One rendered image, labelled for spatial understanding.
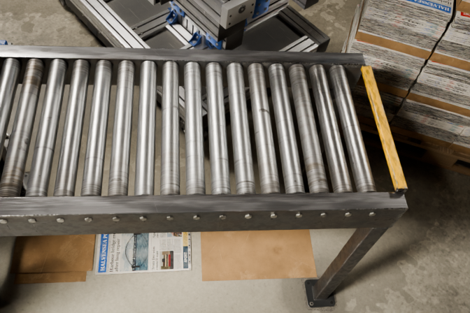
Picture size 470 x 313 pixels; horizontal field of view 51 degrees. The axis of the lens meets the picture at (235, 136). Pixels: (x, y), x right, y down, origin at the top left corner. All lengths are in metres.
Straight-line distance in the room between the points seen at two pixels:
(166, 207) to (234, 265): 0.85
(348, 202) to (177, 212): 0.44
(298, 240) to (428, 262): 0.55
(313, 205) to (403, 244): 1.03
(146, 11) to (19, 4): 0.77
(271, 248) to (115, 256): 0.62
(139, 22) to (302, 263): 1.34
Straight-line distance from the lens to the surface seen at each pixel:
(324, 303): 2.04
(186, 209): 1.22
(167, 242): 2.04
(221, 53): 1.53
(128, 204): 1.23
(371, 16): 1.91
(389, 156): 1.39
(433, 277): 2.25
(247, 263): 2.03
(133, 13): 2.53
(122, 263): 2.02
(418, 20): 1.90
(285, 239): 2.10
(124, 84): 1.44
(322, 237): 2.14
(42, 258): 2.08
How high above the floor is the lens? 1.90
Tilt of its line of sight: 55 degrees down
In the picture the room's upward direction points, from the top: 11 degrees clockwise
